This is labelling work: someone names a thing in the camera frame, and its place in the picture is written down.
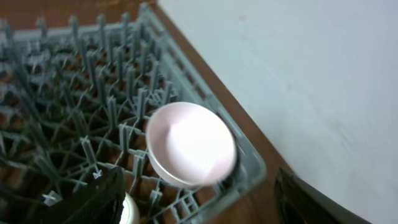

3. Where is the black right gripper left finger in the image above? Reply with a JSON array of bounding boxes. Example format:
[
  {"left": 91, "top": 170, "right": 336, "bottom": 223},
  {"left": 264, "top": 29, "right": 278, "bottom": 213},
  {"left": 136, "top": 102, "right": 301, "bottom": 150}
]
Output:
[{"left": 32, "top": 167, "right": 126, "bottom": 224}]

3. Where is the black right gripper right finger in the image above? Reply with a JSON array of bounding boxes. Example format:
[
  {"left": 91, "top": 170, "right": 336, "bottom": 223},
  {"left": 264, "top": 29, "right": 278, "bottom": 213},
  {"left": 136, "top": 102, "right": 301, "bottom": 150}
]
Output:
[{"left": 274, "top": 168, "right": 369, "bottom": 224}]

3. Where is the cream cup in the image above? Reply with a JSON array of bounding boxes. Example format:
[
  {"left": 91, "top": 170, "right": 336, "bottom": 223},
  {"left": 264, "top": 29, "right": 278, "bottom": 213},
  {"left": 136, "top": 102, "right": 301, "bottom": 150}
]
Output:
[{"left": 119, "top": 193, "right": 140, "bottom": 224}]

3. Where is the pink bowl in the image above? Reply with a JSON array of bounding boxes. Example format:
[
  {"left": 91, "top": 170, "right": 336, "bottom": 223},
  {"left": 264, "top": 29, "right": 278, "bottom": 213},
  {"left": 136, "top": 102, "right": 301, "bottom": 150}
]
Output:
[{"left": 146, "top": 102, "right": 238, "bottom": 188}]

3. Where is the grey plastic dish rack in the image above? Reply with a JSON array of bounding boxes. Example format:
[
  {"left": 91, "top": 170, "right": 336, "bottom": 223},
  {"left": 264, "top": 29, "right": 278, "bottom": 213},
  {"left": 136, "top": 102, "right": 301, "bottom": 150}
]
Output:
[{"left": 1, "top": 4, "right": 267, "bottom": 223}]

